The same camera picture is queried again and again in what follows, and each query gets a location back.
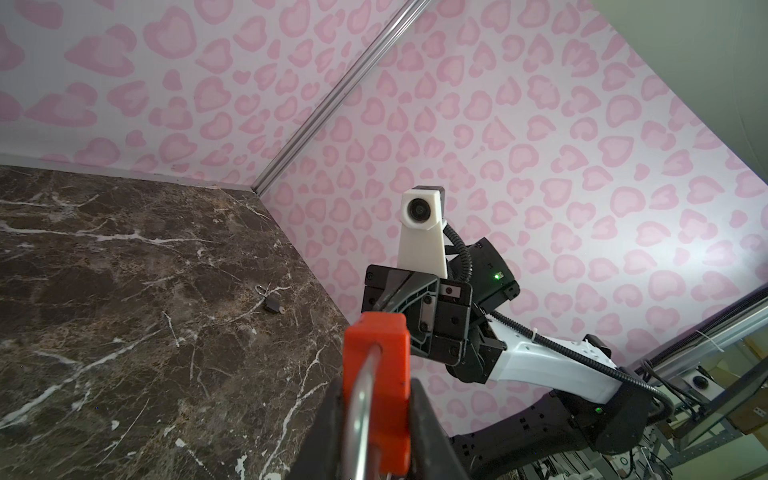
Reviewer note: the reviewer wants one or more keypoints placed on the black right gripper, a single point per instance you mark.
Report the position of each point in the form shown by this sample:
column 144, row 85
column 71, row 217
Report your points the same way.
column 437, row 313

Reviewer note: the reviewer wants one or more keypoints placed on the small black key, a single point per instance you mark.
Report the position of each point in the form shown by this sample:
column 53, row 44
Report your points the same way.
column 270, row 299

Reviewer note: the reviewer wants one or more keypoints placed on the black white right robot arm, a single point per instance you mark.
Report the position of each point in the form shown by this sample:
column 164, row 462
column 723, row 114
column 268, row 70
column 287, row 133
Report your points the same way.
column 589, row 401

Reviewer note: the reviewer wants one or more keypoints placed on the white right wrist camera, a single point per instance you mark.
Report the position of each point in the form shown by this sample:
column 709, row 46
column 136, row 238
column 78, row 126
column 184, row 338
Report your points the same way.
column 421, row 241

